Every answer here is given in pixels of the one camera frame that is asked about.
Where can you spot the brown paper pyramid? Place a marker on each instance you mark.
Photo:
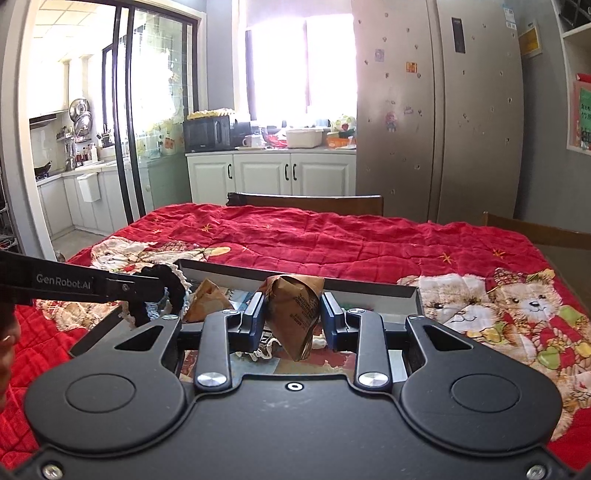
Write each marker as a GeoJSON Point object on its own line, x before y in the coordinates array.
{"type": "Point", "coordinates": [207, 300]}
{"type": "Point", "coordinates": [291, 314]}

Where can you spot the black sliding door frame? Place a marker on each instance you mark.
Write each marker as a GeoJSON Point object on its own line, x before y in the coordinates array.
{"type": "Point", "coordinates": [121, 138]}

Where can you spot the black microwave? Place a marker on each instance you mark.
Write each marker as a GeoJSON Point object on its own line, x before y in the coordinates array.
{"type": "Point", "coordinates": [205, 134]}

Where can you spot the silver refrigerator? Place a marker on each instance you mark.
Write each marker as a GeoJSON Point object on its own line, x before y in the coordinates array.
{"type": "Point", "coordinates": [429, 115]}

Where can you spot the person's left hand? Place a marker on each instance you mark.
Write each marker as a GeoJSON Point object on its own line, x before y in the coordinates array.
{"type": "Point", "coordinates": [7, 344]}

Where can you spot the steel pot lids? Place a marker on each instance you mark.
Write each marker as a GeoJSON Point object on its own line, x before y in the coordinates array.
{"type": "Point", "coordinates": [79, 115]}

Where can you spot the dark wooden chair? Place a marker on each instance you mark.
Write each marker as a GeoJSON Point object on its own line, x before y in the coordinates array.
{"type": "Point", "coordinates": [304, 204]}
{"type": "Point", "coordinates": [540, 233]}

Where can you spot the red printed blanket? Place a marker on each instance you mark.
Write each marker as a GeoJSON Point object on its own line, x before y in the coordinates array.
{"type": "Point", "coordinates": [323, 240]}

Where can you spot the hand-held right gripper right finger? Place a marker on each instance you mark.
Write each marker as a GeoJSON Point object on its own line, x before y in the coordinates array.
{"type": "Point", "coordinates": [330, 318]}

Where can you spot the cream crochet scrunchie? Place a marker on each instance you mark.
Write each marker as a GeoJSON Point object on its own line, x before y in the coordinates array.
{"type": "Point", "coordinates": [268, 348]}

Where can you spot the yellow wall sign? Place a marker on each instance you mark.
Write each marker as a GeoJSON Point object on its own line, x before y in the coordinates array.
{"type": "Point", "coordinates": [529, 40]}

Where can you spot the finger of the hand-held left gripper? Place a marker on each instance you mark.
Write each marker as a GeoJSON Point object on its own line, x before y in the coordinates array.
{"type": "Point", "coordinates": [134, 287]}

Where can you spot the white hanging bin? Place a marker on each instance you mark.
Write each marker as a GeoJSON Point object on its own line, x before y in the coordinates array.
{"type": "Point", "coordinates": [88, 188]}

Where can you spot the green paper bag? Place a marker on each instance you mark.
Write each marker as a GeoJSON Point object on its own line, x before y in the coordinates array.
{"type": "Point", "coordinates": [584, 115]}

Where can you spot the white rectangular container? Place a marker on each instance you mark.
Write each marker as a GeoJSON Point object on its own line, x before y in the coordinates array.
{"type": "Point", "coordinates": [304, 138]}

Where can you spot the black lace-edged scrunchie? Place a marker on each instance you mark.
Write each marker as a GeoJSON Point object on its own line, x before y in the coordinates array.
{"type": "Point", "coordinates": [174, 281]}

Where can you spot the white kitchen cabinet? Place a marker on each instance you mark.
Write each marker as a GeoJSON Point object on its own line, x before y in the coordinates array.
{"type": "Point", "coordinates": [263, 177]}

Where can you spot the yellow microwave cover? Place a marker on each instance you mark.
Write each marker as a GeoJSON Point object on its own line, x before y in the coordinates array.
{"type": "Point", "coordinates": [210, 113]}

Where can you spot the cartoon fridge sticker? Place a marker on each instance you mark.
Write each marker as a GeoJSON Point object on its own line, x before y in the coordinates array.
{"type": "Point", "coordinates": [392, 122]}

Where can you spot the white wall shelf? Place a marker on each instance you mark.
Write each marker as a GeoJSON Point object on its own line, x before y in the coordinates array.
{"type": "Point", "coordinates": [561, 92]}

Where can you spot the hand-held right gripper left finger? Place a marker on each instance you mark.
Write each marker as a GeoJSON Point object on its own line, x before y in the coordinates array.
{"type": "Point", "coordinates": [256, 318]}

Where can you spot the white cup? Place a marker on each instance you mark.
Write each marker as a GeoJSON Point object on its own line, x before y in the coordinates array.
{"type": "Point", "coordinates": [251, 141]}

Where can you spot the orange container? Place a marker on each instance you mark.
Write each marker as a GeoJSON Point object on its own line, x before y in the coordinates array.
{"type": "Point", "coordinates": [340, 142]}

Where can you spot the black cardboard box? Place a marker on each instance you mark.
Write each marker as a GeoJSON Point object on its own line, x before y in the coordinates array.
{"type": "Point", "coordinates": [369, 291]}

